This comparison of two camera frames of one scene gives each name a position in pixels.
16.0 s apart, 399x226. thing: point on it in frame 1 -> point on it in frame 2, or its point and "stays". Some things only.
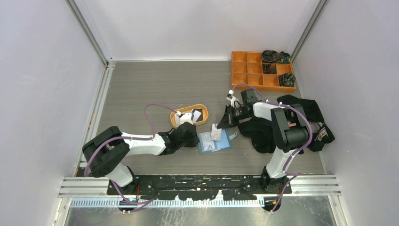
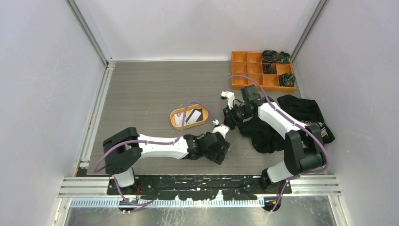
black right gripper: x=228 y=119 stays
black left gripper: x=193 y=142 -> x=219 y=155
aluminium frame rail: x=301 y=186 stays
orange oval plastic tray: x=189 y=108 stays
